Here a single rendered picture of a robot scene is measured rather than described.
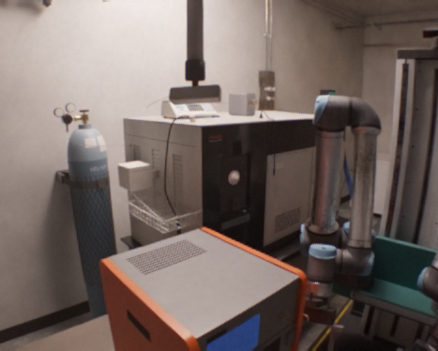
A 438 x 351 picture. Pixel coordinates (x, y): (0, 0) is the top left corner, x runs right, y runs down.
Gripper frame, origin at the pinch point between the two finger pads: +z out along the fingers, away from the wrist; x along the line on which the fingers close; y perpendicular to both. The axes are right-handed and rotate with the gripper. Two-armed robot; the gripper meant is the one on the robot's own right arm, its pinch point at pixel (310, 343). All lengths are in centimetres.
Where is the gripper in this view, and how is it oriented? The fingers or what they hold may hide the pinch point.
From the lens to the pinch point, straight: 117.7
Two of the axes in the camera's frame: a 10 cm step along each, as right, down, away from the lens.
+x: -8.4, -0.2, 5.4
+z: -1.3, 9.8, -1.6
